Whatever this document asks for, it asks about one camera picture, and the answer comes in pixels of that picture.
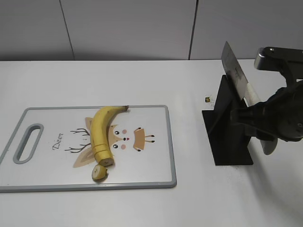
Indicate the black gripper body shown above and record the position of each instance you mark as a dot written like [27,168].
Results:
[284,109]

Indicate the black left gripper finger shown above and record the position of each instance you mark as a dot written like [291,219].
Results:
[254,122]

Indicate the white-handled kitchen knife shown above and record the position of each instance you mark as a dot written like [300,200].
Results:
[233,69]

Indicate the cut banana slice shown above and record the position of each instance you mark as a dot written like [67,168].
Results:
[104,158]
[102,149]

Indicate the yellow banana main part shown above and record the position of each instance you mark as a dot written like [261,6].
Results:
[100,122]

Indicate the banana end tip piece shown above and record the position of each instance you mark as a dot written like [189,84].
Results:
[99,173]

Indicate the black knife stand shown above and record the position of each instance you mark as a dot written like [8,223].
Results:
[229,144]

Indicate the white deer cutting board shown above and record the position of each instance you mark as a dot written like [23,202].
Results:
[49,150]

